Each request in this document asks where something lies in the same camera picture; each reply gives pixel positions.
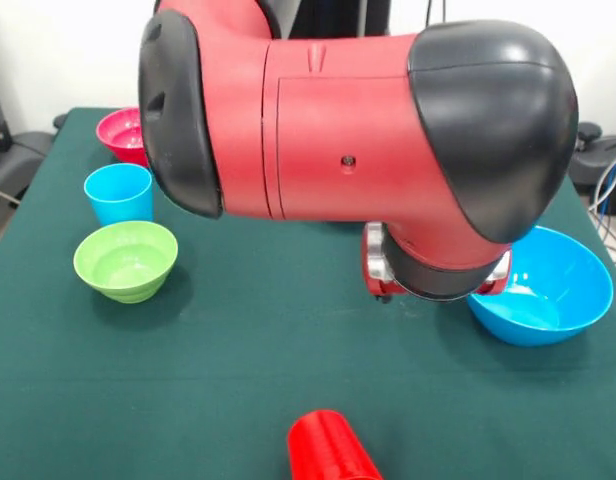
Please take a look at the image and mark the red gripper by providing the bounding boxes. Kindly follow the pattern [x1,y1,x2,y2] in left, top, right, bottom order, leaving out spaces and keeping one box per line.
[361,221,514,305]

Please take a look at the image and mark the red cup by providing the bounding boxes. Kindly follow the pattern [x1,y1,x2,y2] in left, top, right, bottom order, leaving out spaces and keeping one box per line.
[286,409,386,480]

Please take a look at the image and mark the large blue bowl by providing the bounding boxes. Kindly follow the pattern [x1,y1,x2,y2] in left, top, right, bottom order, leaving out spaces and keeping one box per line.
[466,225,615,348]

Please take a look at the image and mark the dark green tablecloth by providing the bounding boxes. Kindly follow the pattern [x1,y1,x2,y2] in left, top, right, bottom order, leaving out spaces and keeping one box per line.
[0,107,616,480]

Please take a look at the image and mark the black equipment base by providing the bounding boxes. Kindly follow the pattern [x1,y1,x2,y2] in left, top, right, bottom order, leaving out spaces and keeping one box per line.
[567,121,616,187]
[0,130,55,194]

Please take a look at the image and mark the small green bowl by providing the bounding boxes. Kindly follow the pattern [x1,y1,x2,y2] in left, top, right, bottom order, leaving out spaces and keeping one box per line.
[72,220,180,305]

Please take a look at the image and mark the blue cup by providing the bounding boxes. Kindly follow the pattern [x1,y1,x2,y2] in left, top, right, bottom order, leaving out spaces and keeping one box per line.
[83,162,155,226]

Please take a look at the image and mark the small pinkish red bowl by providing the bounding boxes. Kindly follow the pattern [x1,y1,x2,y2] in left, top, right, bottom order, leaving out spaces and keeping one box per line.
[95,107,150,167]

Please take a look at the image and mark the blue and white cables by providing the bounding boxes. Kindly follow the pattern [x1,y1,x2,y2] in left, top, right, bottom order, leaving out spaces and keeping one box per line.
[586,149,616,261]

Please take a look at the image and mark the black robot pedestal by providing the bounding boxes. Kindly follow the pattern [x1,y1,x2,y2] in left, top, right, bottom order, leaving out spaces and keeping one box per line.
[257,0,394,40]

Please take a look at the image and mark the black cable with plug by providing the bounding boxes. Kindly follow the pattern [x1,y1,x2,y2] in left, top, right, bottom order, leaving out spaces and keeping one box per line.
[423,0,452,25]

